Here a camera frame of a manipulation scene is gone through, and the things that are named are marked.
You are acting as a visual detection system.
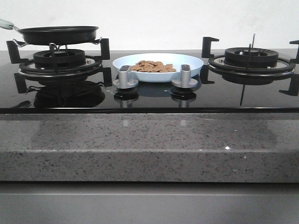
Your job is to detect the black left pan support grate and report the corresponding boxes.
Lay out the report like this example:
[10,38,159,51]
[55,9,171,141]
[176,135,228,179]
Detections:
[7,38,110,93]

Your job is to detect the silver left stove knob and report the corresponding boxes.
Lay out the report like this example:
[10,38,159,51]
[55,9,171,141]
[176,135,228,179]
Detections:
[113,65,138,89]

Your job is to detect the black gas burner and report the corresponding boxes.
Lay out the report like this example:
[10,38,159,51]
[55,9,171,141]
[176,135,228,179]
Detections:
[224,47,278,68]
[33,49,85,69]

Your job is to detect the light blue plate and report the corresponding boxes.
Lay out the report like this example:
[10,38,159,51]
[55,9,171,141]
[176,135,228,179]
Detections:
[113,53,204,83]

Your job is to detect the black glass gas hob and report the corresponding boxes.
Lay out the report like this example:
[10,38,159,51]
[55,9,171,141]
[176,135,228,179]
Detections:
[0,50,299,114]

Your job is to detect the black right gas burner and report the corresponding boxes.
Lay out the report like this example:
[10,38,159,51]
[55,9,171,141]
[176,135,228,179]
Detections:
[224,47,278,68]

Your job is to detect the wire pan reducer ring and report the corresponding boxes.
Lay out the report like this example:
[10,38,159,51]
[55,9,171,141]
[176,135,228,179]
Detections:
[13,36,103,52]

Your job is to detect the black left gas burner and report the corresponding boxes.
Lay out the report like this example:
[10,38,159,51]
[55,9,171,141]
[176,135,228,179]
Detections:
[33,49,85,69]

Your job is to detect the silver stove knob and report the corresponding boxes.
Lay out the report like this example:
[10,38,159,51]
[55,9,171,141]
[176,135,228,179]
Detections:
[171,64,198,89]
[113,65,138,89]

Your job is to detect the brown meat pieces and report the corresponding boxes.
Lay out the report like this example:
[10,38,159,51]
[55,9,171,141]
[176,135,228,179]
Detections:
[131,60,176,73]

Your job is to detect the black frying pan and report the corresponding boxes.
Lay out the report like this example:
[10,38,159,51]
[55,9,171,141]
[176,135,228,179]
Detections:
[0,19,99,45]

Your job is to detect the black pan support grate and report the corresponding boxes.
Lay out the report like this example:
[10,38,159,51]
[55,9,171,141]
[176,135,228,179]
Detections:
[201,36,299,96]
[7,38,110,93]

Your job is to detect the silver right stove knob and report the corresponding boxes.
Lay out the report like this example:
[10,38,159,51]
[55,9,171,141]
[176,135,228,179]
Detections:
[171,64,198,89]

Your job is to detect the black right pan support grate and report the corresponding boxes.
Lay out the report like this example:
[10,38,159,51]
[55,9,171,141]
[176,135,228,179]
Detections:
[201,36,299,96]

